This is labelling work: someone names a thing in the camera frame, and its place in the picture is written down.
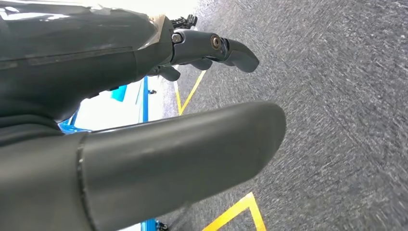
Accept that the blue metal shelf rack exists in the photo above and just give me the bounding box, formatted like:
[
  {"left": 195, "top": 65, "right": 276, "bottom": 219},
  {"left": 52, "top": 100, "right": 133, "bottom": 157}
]
[
  {"left": 140, "top": 218, "right": 168, "bottom": 231},
  {"left": 59, "top": 76, "right": 151, "bottom": 135}
]

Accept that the black ribbed plastic piece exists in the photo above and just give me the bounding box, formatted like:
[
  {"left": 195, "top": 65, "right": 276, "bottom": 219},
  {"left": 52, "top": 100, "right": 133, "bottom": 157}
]
[{"left": 169, "top": 14, "right": 198, "bottom": 31}]

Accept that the yellow floor tape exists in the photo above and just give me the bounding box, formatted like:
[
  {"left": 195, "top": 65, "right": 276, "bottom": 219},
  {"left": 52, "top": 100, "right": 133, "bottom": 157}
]
[
  {"left": 202, "top": 192, "right": 267, "bottom": 231},
  {"left": 173, "top": 70, "right": 207, "bottom": 116}
]

